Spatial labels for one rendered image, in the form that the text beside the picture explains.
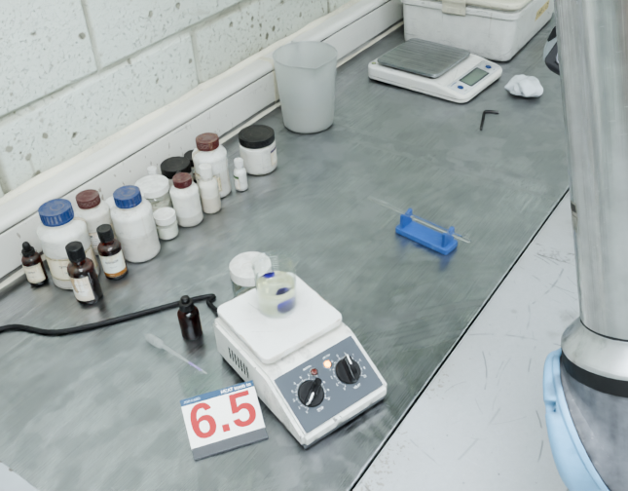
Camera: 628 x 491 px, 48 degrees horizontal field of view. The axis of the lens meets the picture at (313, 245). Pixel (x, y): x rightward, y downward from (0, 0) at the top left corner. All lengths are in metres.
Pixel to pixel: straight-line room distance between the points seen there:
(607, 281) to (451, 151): 0.90
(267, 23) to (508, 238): 0.71
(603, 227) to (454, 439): 0.44
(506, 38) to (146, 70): 0.85
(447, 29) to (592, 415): 1.35
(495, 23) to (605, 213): 1.27
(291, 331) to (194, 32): 0.71
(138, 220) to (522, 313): 0.58
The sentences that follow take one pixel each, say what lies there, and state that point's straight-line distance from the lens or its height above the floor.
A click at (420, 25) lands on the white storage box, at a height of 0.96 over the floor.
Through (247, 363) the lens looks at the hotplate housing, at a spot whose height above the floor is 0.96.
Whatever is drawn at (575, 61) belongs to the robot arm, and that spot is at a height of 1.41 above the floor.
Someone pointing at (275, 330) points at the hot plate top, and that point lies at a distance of 0.86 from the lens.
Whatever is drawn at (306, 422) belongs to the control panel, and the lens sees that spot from 0.83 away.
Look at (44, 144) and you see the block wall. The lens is 1.20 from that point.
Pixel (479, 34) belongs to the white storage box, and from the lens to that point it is 1.76.
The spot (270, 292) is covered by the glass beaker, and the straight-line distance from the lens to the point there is 0.85.
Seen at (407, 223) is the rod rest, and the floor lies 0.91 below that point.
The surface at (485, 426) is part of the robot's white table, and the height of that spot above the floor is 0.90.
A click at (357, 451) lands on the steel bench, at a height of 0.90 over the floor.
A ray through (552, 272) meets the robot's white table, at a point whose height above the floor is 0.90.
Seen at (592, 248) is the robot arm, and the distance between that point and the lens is 0.51.
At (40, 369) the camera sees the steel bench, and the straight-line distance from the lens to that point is 1.03.
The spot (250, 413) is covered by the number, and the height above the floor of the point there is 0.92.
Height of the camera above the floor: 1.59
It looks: 38 degrees down
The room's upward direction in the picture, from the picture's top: 3 degrees counter-clockwise
